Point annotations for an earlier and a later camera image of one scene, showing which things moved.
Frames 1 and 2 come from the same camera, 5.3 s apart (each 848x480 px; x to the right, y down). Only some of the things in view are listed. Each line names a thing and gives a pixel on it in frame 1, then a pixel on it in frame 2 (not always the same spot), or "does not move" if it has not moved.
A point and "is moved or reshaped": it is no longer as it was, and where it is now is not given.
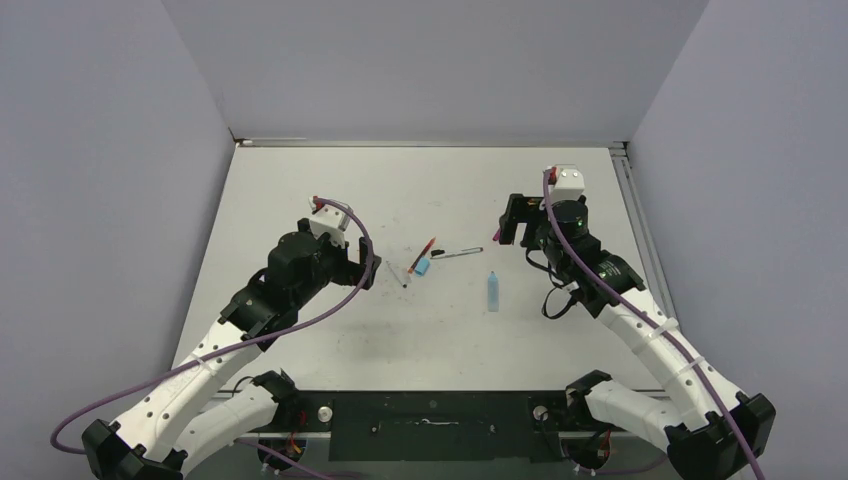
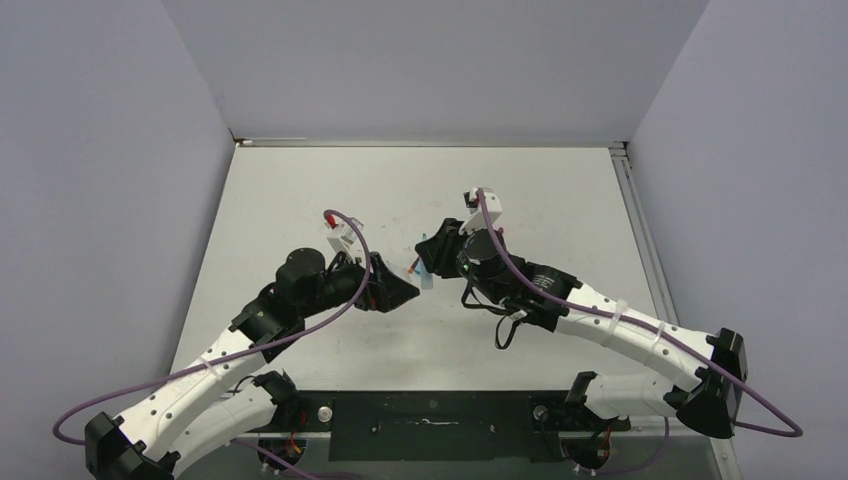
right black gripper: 523,209 to 439,250
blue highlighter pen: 493,292 is moved or reshaped
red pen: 421,254 does not move
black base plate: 433,425 does not move
